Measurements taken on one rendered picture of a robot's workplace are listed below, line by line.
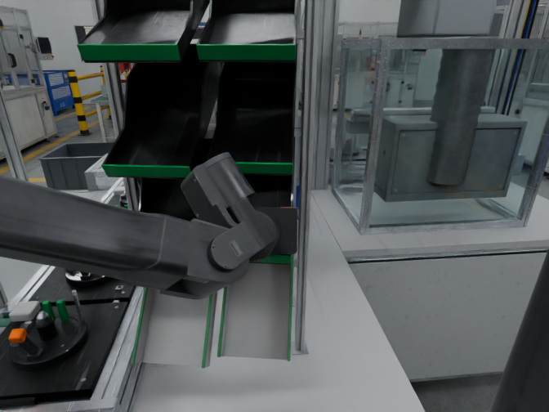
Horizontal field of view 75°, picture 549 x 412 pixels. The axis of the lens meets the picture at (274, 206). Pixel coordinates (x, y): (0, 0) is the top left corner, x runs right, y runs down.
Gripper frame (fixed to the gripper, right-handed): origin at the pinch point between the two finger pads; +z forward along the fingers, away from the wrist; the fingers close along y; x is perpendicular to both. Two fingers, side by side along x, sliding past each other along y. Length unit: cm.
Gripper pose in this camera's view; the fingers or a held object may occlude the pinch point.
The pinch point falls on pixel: (266, 227)
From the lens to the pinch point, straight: 59.5
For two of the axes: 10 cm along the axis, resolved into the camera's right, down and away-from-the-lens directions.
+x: -0.1, 10.0, -0.1
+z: 0.6, 0.1, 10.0
